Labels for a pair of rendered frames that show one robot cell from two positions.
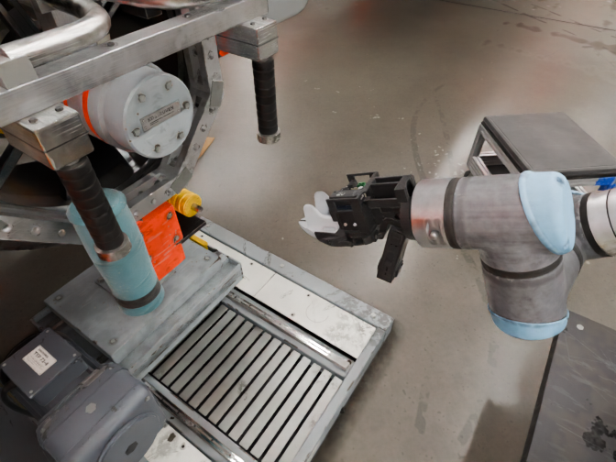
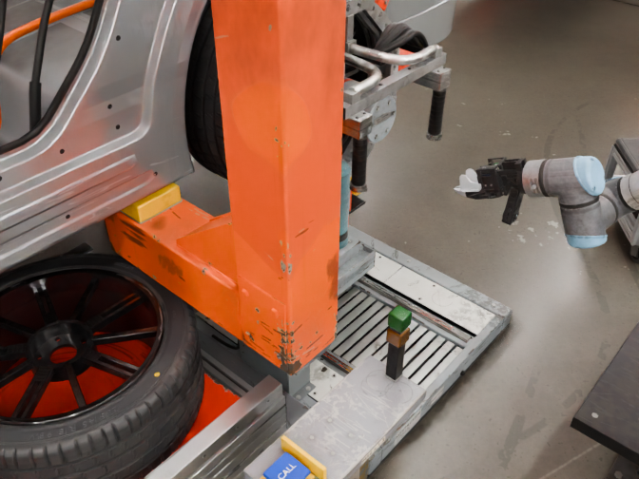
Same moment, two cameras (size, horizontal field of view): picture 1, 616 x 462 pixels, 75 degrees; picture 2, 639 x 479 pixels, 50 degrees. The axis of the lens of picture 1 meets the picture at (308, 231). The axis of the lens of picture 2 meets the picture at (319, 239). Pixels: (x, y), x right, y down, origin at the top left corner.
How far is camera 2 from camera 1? 1.20 m
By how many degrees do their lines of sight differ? 8
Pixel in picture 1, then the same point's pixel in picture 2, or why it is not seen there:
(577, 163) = not seen: outside the picture
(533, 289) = (582, 214)
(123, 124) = not seen: hidden behind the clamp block
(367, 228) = (498, 186)
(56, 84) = (363, 103)
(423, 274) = (545, 284)
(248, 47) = (434, 83)
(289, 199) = (411, 208)
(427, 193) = (532, 165)
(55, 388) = not seen: hidden behind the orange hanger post
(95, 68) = (376, 95)
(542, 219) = (581, 175)
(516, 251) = (571, 193)
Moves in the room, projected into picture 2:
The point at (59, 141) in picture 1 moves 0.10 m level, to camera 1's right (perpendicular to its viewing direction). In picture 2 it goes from (364, 126) to (407, 129)
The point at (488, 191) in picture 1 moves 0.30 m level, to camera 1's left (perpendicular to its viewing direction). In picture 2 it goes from (560, 163) to (429, 155)
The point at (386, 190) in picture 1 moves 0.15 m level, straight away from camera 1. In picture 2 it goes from (510, 165) to (518, 137)
